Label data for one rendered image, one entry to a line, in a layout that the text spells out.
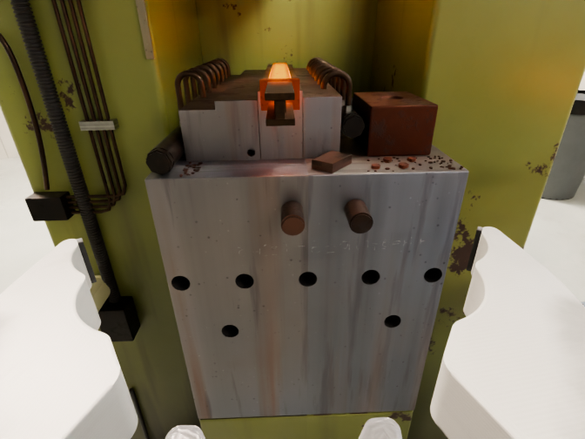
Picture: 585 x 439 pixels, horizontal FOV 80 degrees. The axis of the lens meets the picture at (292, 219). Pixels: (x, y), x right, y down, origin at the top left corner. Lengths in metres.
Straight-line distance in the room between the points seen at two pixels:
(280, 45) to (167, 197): 0.58
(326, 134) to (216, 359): 0.37
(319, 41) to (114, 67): 0.48
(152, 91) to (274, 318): 0.39
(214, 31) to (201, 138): 0.50
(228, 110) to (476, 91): 0.40
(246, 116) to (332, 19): 0.52
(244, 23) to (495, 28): 0.53
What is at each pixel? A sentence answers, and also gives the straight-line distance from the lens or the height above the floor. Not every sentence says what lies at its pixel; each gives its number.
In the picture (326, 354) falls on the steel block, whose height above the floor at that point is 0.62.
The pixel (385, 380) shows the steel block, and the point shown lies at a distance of 0.65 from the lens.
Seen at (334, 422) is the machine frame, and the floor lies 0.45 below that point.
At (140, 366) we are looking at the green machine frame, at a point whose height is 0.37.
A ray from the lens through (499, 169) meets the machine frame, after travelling 0.73.
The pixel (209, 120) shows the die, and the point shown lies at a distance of 0.46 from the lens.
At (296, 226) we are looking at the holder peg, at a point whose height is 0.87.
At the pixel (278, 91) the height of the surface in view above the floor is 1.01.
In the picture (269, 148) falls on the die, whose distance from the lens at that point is 0.46.
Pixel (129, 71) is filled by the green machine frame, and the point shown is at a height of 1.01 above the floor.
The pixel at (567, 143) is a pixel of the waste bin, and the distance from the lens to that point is 2.93.
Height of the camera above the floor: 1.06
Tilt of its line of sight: 28 degrees down
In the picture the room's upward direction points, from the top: 1 degrees counter-clockwise
